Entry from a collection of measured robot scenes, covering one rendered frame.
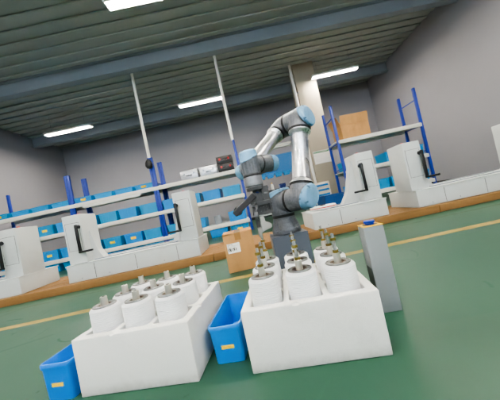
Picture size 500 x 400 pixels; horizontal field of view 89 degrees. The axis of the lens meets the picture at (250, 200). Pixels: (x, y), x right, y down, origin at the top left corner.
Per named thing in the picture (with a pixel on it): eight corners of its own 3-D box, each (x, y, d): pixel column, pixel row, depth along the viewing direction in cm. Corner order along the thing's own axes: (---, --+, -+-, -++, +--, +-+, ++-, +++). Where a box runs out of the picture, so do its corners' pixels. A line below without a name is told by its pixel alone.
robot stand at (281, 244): (280, 286, 143) (269, 234, 143) (312, 280, 143) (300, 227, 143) (285, 298, 125) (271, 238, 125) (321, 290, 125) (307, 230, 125)
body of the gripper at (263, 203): (274, 213, 101) (267, 183, 101) (252, 218, 101) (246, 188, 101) (272, 213, 109) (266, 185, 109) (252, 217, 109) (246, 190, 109)
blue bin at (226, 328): (232, 321, 111) (226, 294, 112) (256, 317, 110) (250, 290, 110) (214, 366, 82) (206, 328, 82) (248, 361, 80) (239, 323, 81)
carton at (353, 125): (332, 146, 596) (327, 125, 597) (360, 140, 600) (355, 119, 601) (341, 140, 541) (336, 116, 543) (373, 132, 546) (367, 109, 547)
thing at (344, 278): (328, 325, 78) (316, 267, 78) (344, 311, 84) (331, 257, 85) (359, 332, 71) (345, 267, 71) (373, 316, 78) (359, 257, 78)
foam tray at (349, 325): (263, 314, 112) (254, 274, 113) (353, 299, 108) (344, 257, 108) (252, 375, 74) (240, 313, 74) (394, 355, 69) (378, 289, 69)
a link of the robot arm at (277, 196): (282, 213, 143) (276, 190, 143) (301, 210, 133) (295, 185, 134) (267, 217, 135) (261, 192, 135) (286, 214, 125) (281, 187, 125)
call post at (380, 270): (375, 305, 99) (357, 226, 99) (394, 301, 98) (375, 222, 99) (382, 313, 92) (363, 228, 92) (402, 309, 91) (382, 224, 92)
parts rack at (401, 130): (340, 208, 597) (320, 116, 603) (420, 190, 597) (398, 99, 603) (351, 208, 533) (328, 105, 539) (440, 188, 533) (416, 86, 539)
